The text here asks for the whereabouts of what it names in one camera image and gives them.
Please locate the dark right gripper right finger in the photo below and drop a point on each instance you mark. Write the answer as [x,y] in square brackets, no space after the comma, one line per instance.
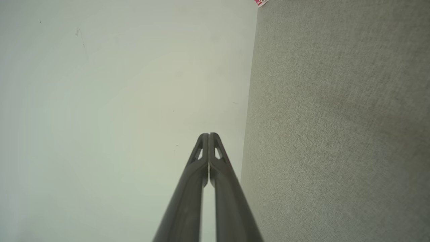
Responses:
[231,208]

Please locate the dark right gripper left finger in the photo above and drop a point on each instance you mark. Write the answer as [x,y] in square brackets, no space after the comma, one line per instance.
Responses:
[186,208]

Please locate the red Bulls 23 jersey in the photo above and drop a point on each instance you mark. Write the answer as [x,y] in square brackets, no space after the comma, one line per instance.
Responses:
[260,2]

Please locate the grey fabric sofa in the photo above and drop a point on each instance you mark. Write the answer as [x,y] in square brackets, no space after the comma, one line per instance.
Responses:
[336,127]

